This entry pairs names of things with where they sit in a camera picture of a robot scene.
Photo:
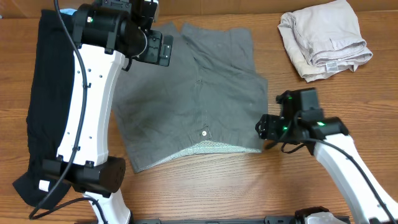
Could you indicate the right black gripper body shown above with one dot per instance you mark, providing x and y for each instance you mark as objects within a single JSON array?
[{"x": 265, "y": 128}]

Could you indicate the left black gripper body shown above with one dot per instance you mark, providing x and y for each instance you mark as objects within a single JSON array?
[{"x": 152, "y": 53}]

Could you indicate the grey shorts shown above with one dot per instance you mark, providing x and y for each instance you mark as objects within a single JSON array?
[{"x": 207, "y": 101}]

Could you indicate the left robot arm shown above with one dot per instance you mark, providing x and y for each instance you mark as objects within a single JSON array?
[{"x": 106, "y": 37}]

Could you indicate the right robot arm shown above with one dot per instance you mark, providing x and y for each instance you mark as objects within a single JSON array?
[{"x": 302, "y": 123}]

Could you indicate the light blue garment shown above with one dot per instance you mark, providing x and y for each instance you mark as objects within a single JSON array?
[{"x": 68, "y": 11}]

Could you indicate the folded beige shorts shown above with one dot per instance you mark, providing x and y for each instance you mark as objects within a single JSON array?
[{"x": 323, "y": 40}]

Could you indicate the black garment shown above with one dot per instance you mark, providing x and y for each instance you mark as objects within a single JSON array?
[{"x": 50, "y": 98}]

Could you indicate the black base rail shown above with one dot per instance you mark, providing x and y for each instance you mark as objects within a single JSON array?
[{"x": 265, "y": 220}]

